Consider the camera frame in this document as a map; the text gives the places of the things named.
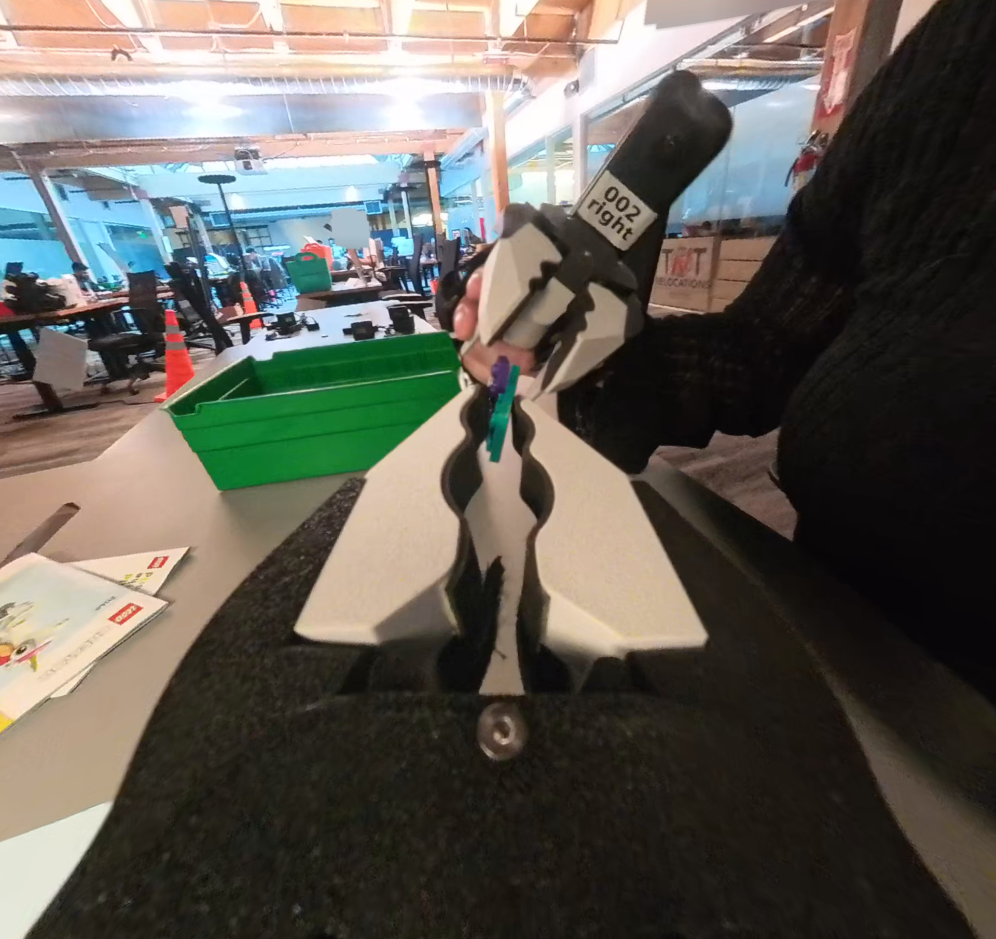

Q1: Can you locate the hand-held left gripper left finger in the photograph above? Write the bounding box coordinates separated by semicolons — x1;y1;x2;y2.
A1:
294;393;477;651

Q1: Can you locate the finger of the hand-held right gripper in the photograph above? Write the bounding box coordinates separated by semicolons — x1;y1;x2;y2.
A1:
537;285;647;402
461;206;580;368

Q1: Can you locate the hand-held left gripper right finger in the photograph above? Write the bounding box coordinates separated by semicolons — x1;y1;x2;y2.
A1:
516;401;708;661

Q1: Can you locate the green lego plate assembly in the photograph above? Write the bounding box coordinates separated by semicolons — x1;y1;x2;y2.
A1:
486;355;521;464

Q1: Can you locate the green plastic bin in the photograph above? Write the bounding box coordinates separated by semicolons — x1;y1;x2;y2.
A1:
159;330;465;492

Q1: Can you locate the person's right forearm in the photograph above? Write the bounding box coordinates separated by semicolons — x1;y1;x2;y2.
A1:
556;250;803;477

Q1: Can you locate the person's right hand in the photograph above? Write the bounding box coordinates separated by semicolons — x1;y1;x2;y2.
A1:
453;266;487;344

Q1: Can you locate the wooden crate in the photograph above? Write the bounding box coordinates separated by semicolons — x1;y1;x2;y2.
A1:
652;234;781;311

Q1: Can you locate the red fire extinguisher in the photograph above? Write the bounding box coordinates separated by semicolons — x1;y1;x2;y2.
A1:
788;130;831;195

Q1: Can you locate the small closed instruction booklet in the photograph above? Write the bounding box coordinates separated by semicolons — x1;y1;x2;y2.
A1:
74;546;191;596

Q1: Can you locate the person's torso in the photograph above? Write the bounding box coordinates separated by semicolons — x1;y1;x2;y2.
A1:
774;0;996;691

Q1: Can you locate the closed bird-cover instruction booklet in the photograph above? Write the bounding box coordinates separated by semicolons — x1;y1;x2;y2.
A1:
0;552;170;731

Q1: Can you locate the open instruction booklet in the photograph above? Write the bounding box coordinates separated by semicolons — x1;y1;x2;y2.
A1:
0;801;115;939

